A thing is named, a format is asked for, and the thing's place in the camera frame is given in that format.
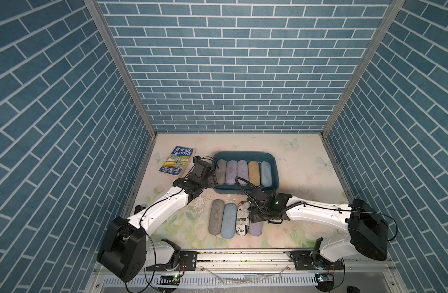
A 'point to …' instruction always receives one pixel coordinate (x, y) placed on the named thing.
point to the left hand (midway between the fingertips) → (214, 178)
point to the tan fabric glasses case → (254, 173)
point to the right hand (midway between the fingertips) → (254, 216)
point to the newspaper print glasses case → (242, 218)
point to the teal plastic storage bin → (259, 156)
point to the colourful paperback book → (177, 161)
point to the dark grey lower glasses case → (216, 217)
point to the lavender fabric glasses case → (231, 170)
